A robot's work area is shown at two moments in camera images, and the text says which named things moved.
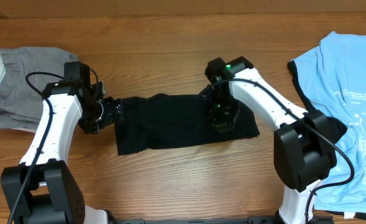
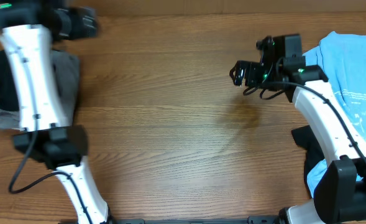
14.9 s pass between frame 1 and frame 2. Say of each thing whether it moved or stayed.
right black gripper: moved
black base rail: stayed
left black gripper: moved
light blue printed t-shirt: stayed
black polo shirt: moved
